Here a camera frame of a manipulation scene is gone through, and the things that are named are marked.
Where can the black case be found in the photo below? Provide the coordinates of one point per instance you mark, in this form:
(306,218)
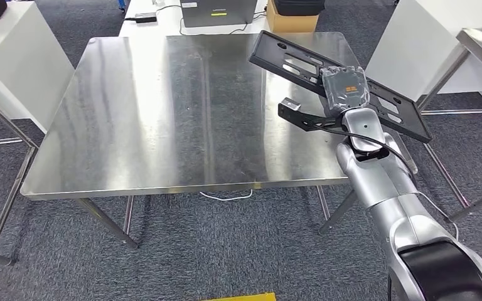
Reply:
(299,7)

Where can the stainless steel workbench table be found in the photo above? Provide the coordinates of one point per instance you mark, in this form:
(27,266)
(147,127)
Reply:
(141,124)

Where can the yellow floor tape square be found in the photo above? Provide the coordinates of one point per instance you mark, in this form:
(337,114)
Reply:
(245,297)

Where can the black plastic plate bracket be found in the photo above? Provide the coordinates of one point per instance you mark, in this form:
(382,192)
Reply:
(266,56)

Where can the cardboard box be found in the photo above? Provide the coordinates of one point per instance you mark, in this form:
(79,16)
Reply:
(291,24)

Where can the black power adapter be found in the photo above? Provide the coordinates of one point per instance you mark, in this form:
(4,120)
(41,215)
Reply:
(145,18)

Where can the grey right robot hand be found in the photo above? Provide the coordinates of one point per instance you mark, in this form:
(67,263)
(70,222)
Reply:
(345,89)

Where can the grey machine box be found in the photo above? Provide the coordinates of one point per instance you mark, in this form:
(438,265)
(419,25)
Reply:
(199,18)

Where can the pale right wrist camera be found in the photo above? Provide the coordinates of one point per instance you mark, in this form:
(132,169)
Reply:
(291,104)

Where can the white panel cabinet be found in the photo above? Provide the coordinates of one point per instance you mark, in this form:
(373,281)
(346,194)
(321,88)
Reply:
(424,41)
(16,62)

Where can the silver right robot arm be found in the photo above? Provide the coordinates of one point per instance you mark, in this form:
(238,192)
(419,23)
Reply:
(382,182)

